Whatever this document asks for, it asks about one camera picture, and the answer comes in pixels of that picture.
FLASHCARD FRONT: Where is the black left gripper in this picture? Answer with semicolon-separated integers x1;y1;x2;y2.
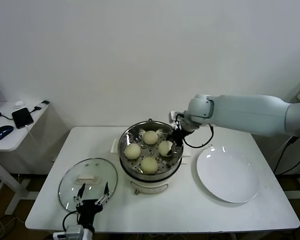
73;182;110;226

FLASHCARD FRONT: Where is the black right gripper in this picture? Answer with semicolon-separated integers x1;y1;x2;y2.
166;126;188;155

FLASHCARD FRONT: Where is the white steamed baozi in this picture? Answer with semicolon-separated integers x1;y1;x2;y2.
124;143;142;160
143;130;159;146
157;140;175;157
140;156;159;175

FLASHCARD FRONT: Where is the glass lid with cream handle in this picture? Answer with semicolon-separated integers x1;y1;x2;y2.
57;157;119;213

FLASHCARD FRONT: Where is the perforated steel steamer basket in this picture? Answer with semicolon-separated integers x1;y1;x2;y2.
118;121;185;181

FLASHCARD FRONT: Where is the cream electric cooker base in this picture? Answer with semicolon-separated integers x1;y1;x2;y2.
111;138;192;196

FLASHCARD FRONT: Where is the white round plate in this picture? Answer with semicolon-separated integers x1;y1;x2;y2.
196;146;261;204

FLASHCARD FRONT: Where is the white side desk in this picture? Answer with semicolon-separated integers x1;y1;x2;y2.
0;101;51;216

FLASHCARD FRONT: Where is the white adapter with black plugs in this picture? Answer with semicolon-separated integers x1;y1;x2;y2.
33;100;50;112

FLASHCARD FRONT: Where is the black smartphone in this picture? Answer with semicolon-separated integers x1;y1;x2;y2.
11;107;35;130

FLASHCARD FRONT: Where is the blue computer mouse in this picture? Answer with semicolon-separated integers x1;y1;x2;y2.
0;125;15;141

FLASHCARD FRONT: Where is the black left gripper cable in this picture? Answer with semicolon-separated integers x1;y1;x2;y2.
62;211;80;232

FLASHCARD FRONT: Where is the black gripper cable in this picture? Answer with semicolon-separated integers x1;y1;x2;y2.
181;123;215;149
62;211;80;232

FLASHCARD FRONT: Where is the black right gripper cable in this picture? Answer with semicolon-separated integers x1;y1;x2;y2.
181;123;215;149

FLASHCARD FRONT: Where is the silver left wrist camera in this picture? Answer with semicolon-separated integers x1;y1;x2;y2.
52;224;85;240

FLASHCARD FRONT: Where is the white charging cable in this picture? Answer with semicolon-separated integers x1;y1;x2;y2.
24;124;41;151

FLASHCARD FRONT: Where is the black power cable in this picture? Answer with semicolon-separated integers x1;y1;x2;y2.
273;137;300;176

